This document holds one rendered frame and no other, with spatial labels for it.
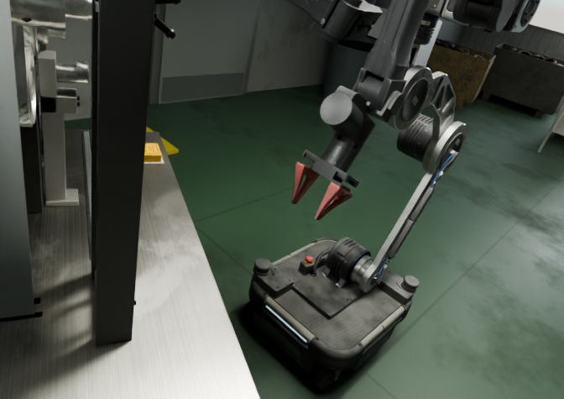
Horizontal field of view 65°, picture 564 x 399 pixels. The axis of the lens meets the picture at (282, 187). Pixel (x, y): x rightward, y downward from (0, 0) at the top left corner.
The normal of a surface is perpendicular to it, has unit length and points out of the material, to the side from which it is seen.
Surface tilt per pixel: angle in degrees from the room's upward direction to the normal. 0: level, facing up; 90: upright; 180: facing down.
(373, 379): 0
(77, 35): 90
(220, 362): 0
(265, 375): 0
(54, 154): 90
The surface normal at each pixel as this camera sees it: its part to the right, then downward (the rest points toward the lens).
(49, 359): 0.21, -0.85
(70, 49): 0.71, 0.47
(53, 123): 0.38, 0.52
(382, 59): -0.66, 0.18
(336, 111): -0.48, -0.22
